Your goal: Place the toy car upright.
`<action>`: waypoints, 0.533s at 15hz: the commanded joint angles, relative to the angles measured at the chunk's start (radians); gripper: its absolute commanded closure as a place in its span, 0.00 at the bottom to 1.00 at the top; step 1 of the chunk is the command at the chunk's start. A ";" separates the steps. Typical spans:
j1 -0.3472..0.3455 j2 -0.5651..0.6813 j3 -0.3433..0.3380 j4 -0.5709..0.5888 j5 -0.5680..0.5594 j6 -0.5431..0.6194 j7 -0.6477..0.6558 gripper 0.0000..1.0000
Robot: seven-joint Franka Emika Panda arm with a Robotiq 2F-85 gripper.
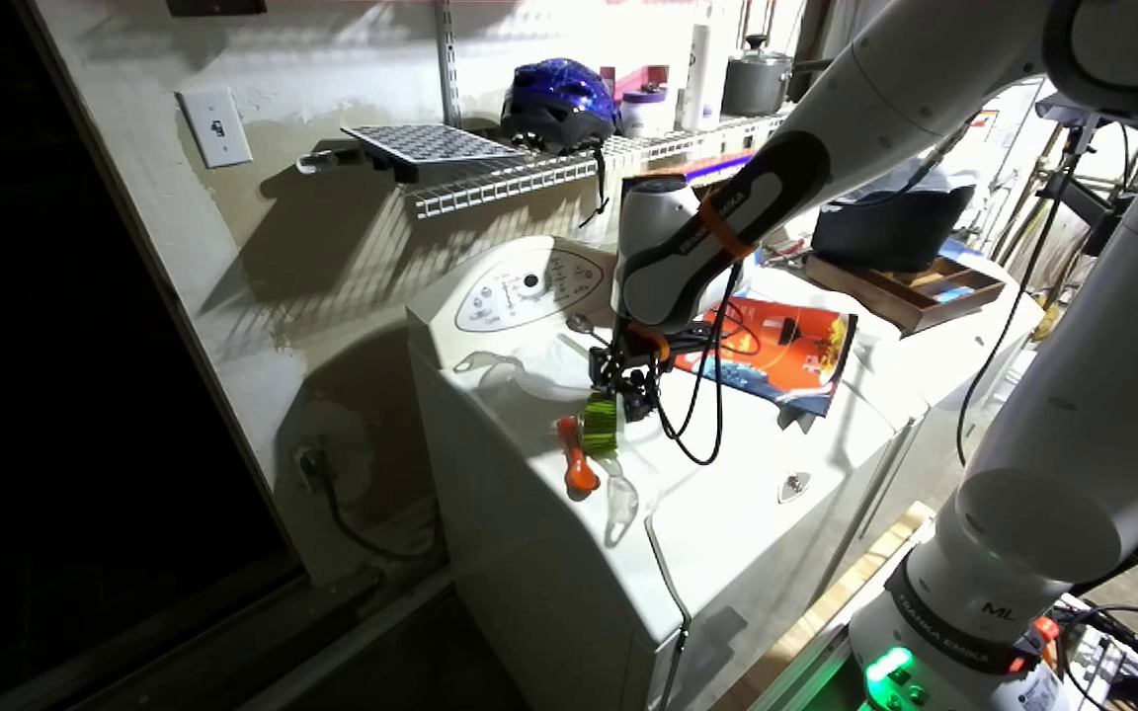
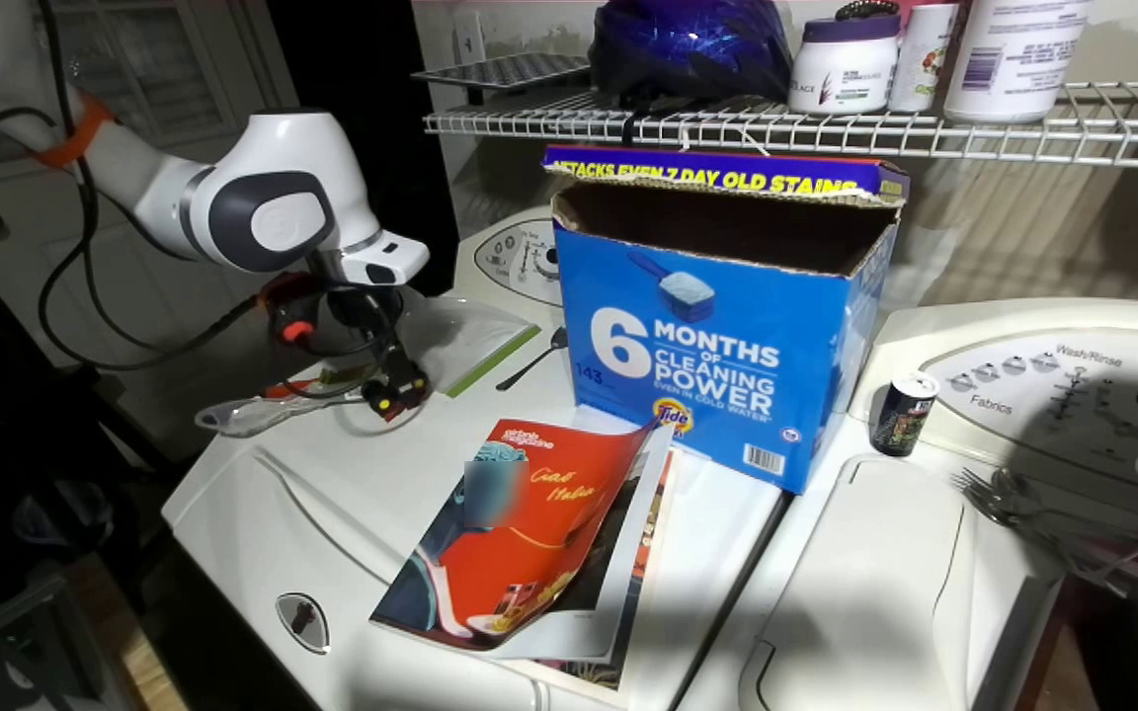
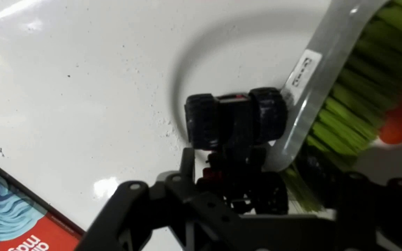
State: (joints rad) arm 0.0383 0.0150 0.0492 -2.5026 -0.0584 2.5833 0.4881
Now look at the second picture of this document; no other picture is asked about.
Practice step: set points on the red blue magazine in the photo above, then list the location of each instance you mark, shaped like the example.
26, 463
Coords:
531, 538

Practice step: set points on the small dark can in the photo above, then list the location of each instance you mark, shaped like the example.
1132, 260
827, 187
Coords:
906, 414

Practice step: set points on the slim white bottle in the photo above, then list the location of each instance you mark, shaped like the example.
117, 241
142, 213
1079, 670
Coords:
926, 52

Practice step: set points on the purple helmet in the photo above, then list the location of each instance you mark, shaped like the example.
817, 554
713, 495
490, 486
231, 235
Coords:
688, 50

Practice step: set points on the black spoon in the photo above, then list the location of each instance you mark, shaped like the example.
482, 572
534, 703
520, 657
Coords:
531, 359

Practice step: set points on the blue detergent cardboard box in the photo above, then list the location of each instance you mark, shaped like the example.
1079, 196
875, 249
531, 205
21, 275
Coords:
713, 355

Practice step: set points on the white jar with dark lid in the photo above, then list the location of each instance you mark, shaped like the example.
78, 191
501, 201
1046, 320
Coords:
847, 67

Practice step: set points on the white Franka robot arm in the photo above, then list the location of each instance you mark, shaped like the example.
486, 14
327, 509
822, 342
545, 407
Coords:
240, 199

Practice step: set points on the white dustpan with green edge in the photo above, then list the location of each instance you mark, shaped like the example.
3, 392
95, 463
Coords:
477, 345

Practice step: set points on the large white tub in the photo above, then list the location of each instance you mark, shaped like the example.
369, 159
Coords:
1012, 60

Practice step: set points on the white dryer machine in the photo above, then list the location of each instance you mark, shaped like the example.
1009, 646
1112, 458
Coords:
937, 554

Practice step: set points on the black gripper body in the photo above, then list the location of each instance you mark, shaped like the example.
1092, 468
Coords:
360, 313

